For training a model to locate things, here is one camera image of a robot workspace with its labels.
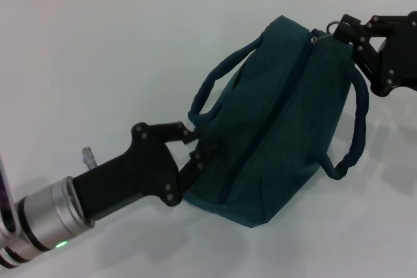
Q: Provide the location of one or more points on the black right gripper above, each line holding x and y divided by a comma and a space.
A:
404, 60

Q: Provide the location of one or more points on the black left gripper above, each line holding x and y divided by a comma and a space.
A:
137, 174

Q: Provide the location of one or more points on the dark teal zip lunch bag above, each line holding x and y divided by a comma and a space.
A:
277, 128

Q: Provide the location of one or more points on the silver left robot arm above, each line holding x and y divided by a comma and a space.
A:
45, 213

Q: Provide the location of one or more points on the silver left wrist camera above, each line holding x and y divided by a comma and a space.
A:
5, 200

